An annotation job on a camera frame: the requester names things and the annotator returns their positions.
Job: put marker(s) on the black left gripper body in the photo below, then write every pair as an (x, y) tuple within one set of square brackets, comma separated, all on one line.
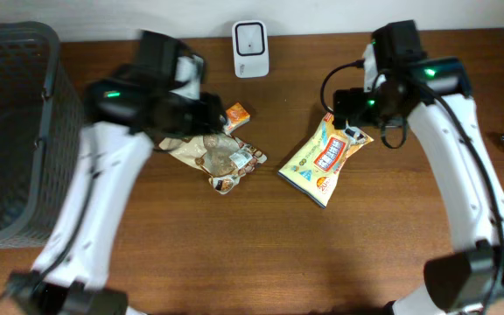
[(198, 117)]

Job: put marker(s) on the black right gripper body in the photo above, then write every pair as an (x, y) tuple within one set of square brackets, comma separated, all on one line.
[(360, 108)]

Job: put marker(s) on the small orange box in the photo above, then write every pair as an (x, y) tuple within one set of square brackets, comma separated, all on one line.
[(237, 116)]

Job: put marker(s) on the beige brown snack pouch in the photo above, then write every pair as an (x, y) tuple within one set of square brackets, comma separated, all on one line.
[(224, 158)]

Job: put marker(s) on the yellow chip bag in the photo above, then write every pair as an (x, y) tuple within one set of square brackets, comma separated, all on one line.
[(314, 170)]

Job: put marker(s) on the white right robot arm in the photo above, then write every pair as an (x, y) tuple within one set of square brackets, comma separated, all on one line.
[(433, 99)]

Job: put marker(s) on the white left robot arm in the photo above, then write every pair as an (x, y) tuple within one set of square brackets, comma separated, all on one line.
[(156, 95)]

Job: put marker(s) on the white barcode scanner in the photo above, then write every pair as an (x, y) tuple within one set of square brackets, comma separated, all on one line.
[(251, 49)]

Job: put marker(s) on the grey plastic basket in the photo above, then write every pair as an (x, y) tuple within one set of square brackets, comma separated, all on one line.
[(41, 117)]

